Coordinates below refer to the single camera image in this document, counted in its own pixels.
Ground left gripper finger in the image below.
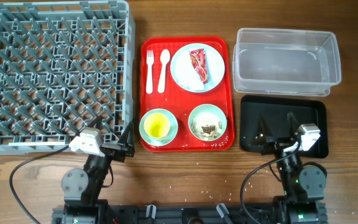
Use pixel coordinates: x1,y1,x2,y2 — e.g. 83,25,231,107
78,116,101,136
117,121,134,147

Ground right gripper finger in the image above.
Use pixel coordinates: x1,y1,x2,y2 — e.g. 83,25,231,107
251,115,274,146
287,111,301,137

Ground yellow plastic cup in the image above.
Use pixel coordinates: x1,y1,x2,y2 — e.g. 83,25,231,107
144,113,170,139

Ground small light blue saucer bowl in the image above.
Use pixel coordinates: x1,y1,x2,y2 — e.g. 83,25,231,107
139,108,178,147

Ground green bowl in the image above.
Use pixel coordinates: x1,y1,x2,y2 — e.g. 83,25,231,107
188,104,227,141

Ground leftover rice and food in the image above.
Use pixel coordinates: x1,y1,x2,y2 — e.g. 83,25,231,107
191,112,222,141

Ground white plastic fork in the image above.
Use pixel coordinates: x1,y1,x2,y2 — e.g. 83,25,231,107
146,50,154,94

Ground white napkin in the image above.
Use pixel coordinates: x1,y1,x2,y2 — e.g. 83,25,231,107
179,73,204,91

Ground white plastic spoon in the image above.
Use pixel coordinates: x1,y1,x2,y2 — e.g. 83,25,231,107
157,49,170,93

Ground large light blue plate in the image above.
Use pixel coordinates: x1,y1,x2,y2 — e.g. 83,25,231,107
170,43,226,93

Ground red snack wrapper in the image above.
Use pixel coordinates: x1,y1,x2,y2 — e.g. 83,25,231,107
189,49,209,84

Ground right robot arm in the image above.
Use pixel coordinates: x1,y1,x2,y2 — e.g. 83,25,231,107
252,112,328,223

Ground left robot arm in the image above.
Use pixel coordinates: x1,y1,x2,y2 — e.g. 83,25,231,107
52,116,135,224

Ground clear plastic waste bin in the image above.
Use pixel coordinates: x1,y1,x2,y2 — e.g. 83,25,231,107
232,28,342,96

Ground grey plastic dishwasher rack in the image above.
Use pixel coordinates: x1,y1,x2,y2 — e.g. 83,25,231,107
0,1,135,156

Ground black plastic tray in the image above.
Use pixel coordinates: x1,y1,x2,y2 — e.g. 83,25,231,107
239,95,329,159

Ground red plastic serving tray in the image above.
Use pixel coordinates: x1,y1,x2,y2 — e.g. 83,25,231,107
139,36,235,152

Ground right black cable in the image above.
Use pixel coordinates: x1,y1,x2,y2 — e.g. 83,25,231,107
239,141,301,224

